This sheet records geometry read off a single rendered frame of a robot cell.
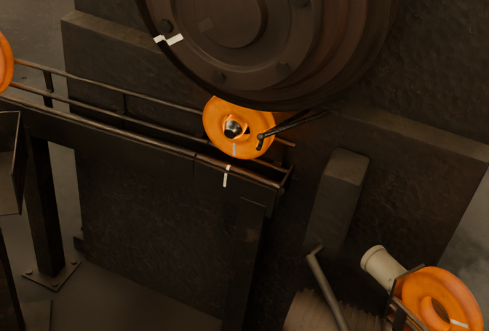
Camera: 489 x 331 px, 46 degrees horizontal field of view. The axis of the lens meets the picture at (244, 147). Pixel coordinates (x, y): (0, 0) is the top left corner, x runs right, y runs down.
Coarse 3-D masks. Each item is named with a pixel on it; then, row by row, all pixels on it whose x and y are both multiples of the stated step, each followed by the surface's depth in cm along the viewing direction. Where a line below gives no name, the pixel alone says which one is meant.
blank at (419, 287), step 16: (416, 272) 103; (432, 272) 100; (448, 272) 99; (416, 288) 103; (432, 288) 100; (448, 288) 97; (464, 288) 97; (416, 304) 104; (448, 304) 98; (464, 304) 95; (432, 320) 104; (464, 320) 95; (480, 320) 96
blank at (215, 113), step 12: (204, 108) 118; (216, 108) 117; (228, 108) 116; (240, 108) 114; (204, 120) 120; (216, 120) 119; (252, 120) 115; (264, 120) 113; (216, 132) 121; (252, 132) 116; (216, 144) 123; (228, 144) 121; (240, 144) 120; (252, 144) 118; (264, 144) 117; (240, 156) 122; (252, 156) 120
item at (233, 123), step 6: (228, 120) 115; (234, 120) 115; (240, 120) 115; (228, 126) 114; (234, 126) 114; (240, 126) 115; (246, 126) 117; (228, 132) 115; (234, 132) 114; (240, 132) 115
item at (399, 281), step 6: (414, 270) 107; (402, 276) 105; (396, 282) 105; (402, 282) 106; (396, 288) 106; (390, 294) 107; (396, 294) 107; (390, 300) 108; (384, 312) 110; (390, 312) 110
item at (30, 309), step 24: (0, 120) 129; (0, 144) 133; (24, 144) 131; (0, 168) 130; (24, 168) 129; (0, 192) 125; (0, 240) 139; (0, 264) 140; (0, 288) 146; (0, 312) 152; (24, 312) 170; (48, 312) 171
